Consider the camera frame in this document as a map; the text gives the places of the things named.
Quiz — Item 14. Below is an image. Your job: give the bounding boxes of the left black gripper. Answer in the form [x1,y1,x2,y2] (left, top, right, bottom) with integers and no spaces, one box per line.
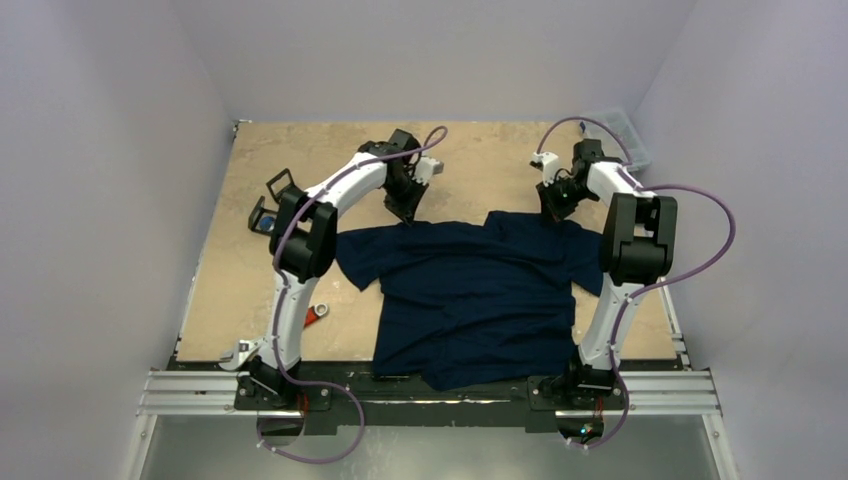
[383,173,428,226]

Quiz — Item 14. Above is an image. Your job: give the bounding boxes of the navy blue t-shirt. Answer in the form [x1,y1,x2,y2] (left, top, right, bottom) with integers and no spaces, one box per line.
[336,211,602,391]

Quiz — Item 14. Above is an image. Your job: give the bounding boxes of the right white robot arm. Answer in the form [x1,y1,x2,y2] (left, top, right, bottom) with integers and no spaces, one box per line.
[530,139,678,407]

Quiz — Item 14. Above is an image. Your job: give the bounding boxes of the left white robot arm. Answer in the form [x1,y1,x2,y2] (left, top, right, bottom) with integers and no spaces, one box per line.
[246,129,444,409]

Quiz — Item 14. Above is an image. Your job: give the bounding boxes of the clear plastic organizer box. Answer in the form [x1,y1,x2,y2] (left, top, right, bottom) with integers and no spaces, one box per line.
[580,108,652,173]

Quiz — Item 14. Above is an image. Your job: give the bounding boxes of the red adjustable wrench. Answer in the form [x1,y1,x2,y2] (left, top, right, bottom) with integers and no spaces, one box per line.
[304,303,330,328]

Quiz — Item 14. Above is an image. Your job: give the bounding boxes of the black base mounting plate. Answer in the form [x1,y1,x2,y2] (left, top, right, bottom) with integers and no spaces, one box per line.
[141,360,716,439]

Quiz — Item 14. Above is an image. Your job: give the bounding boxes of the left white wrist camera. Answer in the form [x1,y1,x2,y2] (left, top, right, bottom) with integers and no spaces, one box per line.
[412,156,444,185]

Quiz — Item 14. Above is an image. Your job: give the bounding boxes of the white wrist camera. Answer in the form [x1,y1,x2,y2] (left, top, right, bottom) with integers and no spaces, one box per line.
[530,151,562,187]
[412,156,444,185]

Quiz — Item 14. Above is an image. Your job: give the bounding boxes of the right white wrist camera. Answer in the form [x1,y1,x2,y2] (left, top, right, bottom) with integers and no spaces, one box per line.
[530,151,562,187]

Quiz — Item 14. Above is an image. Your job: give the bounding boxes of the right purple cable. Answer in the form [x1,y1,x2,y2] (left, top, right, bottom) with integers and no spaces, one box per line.
[535,116,738,452]

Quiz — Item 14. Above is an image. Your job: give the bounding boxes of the purple cable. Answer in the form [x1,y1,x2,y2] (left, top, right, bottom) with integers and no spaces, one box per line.
[254,125,449,466]
[535,116,738,452]

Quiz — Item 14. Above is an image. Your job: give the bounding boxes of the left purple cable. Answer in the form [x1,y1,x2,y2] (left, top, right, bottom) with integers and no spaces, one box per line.
[254,125,449,466]

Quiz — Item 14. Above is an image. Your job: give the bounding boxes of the black display frame far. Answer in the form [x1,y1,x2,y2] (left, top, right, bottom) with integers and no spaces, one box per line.
[266,168,295,203]

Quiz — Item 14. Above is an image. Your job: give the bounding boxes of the black display frame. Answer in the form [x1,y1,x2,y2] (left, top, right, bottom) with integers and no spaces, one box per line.
[247,196,277,236]
[266,168,295,203]

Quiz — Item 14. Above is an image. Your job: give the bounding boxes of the black display frame near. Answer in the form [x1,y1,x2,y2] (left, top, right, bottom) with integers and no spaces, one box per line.
[247,196,277,236]

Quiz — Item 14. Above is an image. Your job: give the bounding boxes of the aluminium rail frame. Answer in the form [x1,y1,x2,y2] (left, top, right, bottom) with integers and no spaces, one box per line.
[123,362,739,479]

